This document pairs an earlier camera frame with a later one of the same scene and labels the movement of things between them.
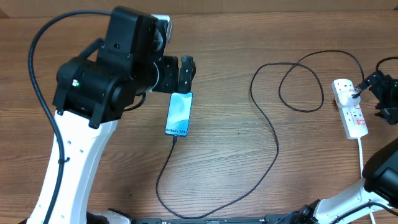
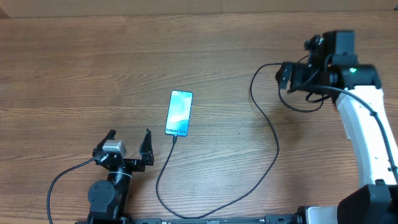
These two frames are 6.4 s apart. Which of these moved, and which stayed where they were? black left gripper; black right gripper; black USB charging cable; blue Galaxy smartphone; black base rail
Moved: black left gripper; black right gripper
Stayed: black USB charging cable; black base rail; blue Galaxy smartphone
